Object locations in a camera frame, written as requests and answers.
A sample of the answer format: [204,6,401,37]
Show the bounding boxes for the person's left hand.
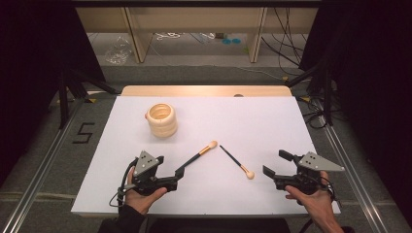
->
[124,166,169,216]

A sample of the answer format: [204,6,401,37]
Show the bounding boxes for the clear plastic bag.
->
[104,36,134,66]

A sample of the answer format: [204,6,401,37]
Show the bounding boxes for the light wooden shelf unit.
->
[75,6,320,64]

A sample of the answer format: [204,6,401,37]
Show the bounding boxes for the thick black makeup brush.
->
[175,140,219,173]

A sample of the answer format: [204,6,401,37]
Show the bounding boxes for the white cable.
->
[235,65,288,82]

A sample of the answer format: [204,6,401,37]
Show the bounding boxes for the black metal stand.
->
[57,64,119,131]
[284,59,335,127]

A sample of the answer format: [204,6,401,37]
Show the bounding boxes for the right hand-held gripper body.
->
[273,151,345,196]

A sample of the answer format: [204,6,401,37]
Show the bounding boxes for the thin dark blue makeup brush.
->
[219,145,256,181]

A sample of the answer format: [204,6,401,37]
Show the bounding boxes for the person's right hand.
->
[285,170,334,221]

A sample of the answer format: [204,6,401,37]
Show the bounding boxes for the bundle of black cables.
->
[260,7,309,78]

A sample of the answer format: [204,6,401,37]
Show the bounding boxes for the light wooden table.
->
[120,84,293,98]

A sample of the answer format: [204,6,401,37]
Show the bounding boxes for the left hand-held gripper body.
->
[130,150,179,197]

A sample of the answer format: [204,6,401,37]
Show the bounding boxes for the black floor cables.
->
[296,95,346,130]

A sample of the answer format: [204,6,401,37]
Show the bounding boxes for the person's dark clothing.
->
[146,216,292,233]

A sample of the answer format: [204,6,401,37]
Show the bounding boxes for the black curtain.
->
[298,0,412,227]
[0,0,107,185]

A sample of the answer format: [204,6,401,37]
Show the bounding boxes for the beige ringed brush holder cup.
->
[144,102,179,140]

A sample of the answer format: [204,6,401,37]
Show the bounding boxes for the aluminium floor rail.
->
[0,98,86,233]
[314,98,390,233]

